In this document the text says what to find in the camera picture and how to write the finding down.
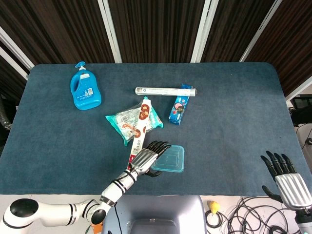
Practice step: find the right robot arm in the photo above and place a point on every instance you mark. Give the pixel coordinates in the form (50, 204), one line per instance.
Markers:
(304, 221)

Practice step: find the white frame post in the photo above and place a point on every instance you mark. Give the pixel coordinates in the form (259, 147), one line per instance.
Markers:
(201, 31)
(260, 30)
(14, 54)
(111, 31)
(299, 89)

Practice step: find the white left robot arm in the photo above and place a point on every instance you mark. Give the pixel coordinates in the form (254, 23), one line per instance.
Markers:
(53, 213)

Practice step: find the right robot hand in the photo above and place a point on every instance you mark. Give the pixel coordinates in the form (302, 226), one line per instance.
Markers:
(291, 187)

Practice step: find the blue detergent pump bottle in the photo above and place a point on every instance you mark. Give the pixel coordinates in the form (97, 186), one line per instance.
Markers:
(85, 92)

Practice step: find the blue table cloth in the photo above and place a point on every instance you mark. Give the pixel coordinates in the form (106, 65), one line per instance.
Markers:
(219, 146)

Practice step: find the clear plastic container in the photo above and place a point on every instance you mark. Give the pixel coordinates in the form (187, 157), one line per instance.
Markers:
(170, 163)

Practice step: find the long white cookie-print box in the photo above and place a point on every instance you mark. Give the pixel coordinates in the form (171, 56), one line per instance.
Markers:
(142, 122)

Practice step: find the teal plastic container lid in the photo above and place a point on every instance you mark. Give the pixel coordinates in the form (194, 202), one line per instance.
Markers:
(174, 156)

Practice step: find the teal snack bag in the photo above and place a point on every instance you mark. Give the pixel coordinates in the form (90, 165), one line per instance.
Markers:
(122, 123)

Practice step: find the orange small object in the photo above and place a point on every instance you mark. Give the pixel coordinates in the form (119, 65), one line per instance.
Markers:
(97, 229)

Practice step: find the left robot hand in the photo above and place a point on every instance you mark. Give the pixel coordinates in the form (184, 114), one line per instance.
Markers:
(142, 159)

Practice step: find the grey robot torso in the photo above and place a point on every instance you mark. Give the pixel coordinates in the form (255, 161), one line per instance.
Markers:
(156, 209)

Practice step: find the yellow small object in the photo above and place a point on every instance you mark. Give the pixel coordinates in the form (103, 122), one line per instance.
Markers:
(214, 206)

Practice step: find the blue cookie box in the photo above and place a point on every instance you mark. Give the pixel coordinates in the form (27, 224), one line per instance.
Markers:
(179, 107)

